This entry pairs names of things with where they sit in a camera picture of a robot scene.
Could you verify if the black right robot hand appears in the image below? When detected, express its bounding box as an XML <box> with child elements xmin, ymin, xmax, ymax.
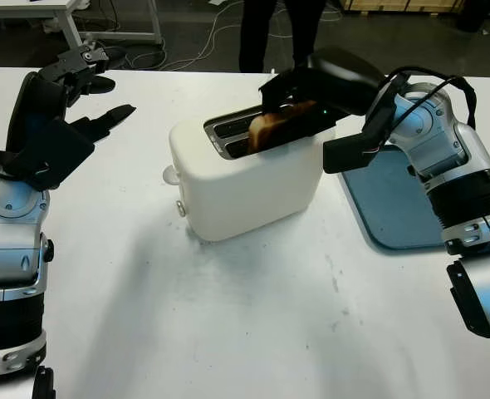
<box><xmin>257</xmin><ymin>47</ymin><xmax>386</xmax><ymax>146</ymax></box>

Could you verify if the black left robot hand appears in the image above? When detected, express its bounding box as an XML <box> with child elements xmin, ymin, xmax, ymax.
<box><xmin>0</xmin><ymin>43</ymin><xmax>138</xmax><ymax>178</ymax></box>

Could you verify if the browned toast slice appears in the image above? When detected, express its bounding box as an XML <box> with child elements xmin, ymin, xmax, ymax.
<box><xmin>247</xmin><ymin>99</ymin><xmax>317</xmax><ymax>153</ymax></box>

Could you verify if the person in beige fleece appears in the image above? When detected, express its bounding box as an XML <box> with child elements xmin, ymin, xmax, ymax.
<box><xmin>238</xmin><ymin>0</ymin><xmax>327</xmax><ymax>75</ymax></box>

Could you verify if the white two-slot toaster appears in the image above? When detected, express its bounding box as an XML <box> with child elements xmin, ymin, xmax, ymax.
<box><xmin>161</xmin><ymin>103</ymin><xmax>337</xmax><ymax>243</ymax></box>

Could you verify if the wooden crate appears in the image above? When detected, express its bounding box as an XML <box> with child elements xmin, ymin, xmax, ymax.
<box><xmin>342</xmin><ymin>0</ymin><xmax>464</xmax><ymax>17</ymax></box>

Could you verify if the white metal desk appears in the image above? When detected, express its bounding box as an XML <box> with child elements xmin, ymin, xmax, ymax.
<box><xmin>0</xmin><ymin>0</ymin><xmax>165</xmax><ymax>53</ymax></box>

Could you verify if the blue plastic tray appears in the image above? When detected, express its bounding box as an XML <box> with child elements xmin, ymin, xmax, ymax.
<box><xmin>338</xmin><ymin>143</ymin><xmax>449</xmax><ymax>250</ymax></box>

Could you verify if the dark round bin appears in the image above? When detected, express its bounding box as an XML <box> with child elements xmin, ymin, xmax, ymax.
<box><xmin>456</xmin><ymin>0</ymin><xmax>490</xmax><ymax>32</ymax></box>

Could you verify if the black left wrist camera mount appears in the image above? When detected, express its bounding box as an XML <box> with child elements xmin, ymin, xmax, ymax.
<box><xmin>10</xmin><ymin>118</ymin><xmax>96</xmax><ymax>192</ymax></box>

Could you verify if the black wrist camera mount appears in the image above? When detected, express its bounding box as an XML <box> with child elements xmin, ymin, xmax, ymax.
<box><xmin>10</xmin><ymin>118</ymin><xmax>96</xmax><ymax>192</ymax></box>
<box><xmin>322</xmin><ymin>71</ymin><xmax>399</xmax><ymax>175</ymax></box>

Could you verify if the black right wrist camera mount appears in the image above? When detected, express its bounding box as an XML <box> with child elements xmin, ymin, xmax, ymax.
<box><xmin>322</xmin><ymin>71</ymin><xmax>399</xmax><ymax>175</ymax></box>

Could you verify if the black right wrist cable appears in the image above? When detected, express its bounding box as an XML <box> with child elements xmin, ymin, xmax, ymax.
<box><xmin>384</xmin><ymin>66</ymin><xmax>478</xmax><ymax>135</ymax></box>

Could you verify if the white floor cable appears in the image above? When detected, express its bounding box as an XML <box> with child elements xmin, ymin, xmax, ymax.
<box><xmin>126</xmin><ymin>0</ymin><xmax>345</xmax><ymax>72</ymax></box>

